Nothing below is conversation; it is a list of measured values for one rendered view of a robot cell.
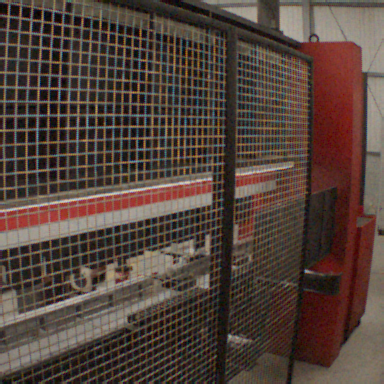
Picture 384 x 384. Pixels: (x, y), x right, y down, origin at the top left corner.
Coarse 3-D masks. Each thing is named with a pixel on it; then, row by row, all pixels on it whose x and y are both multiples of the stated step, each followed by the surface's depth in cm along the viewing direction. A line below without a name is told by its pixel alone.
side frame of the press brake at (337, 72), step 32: (288, 64) 312; (320, 64) 299; (352, 64) 285; (320, 96) 302; (352, 96) 288; (288, 128) 318; (320, 128) 304; (352, 128) 291; (320, 160) 307; (352, 160) 295; (288, 192) 323; (352, 192) 302; (352, 224) 310; (352, 256) 320; (320, 320) 315; (288, 352) 332; (320, 352) 317
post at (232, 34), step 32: (224, 64) 130; (224, 96) 131; (224, 128) 133; (224, 160) 134; (224, 192) 135; (224, 224) 136; (224, 256) 137; (224, 288) 139; (224, 320) 141; (224, 352) 144
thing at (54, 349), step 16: (144, 304) 189; (96, 320) 170; (112, 320) 171; (64, 336) 153; (80, 336) 155; (96, 336) 156; (112, 336) 160; (16, 352) 138; (48, 352) 140; (64, 352) 142; (80, 352) 147; (96, 352) 153; (112, 352) 161; (0, 368) 127; (16, 368) 128; (64, 368) 141; (80, 368) 147
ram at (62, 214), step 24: (144, 192) 218; (168, 192) 232; (192, 192) 249; (240, 192) 289; (0, 216) 155; (24, 216) 164; (48, 216) 173; (72, 216) 184; (0, 240) 156; (24, 240) 164
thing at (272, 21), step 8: (264, 0) 266; (272, 0) 281; (256, 8) 289; (264, 8) 283; (272, 8) 264; (264, 16) 283; (272, 16) 264; (264, 24) 284; (272, 24) 265; (280, 32) 284
